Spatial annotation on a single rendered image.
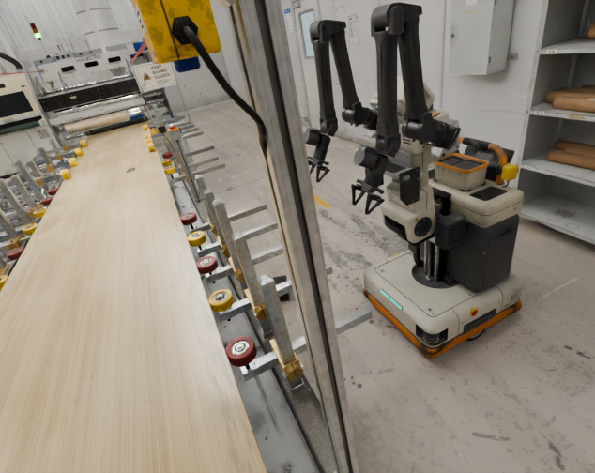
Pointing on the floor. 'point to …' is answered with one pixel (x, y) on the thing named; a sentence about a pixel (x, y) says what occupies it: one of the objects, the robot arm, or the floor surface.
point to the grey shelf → (550, 120)
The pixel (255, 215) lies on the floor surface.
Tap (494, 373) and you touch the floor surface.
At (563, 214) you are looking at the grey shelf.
